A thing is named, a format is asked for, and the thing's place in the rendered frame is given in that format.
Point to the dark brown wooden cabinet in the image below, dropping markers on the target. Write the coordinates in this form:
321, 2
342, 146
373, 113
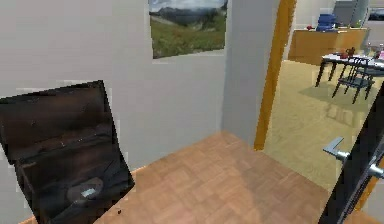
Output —
63, 150

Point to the light wooden kitchen counter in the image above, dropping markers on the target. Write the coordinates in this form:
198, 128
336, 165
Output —
325, 43

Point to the black dining chair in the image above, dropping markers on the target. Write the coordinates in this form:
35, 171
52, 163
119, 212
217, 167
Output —
356, 78

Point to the blue stacked dishes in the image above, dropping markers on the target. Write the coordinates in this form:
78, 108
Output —
326, 22

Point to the grey fridge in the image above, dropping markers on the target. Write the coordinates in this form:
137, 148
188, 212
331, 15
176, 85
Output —
350, 13

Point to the framed mountain landscape picture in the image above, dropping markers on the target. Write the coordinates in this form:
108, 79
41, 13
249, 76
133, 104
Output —
188, 28

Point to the red tomato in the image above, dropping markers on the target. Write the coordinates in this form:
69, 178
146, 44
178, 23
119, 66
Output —
343, 55

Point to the black room door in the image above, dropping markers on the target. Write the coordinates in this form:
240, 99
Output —
358, 166

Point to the small red round food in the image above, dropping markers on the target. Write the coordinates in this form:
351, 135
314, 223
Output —
309, 27

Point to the white dining table black legs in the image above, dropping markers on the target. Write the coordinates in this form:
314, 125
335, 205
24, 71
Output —
336, 61

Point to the dark red kettle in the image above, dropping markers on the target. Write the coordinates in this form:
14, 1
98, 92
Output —
350, 51

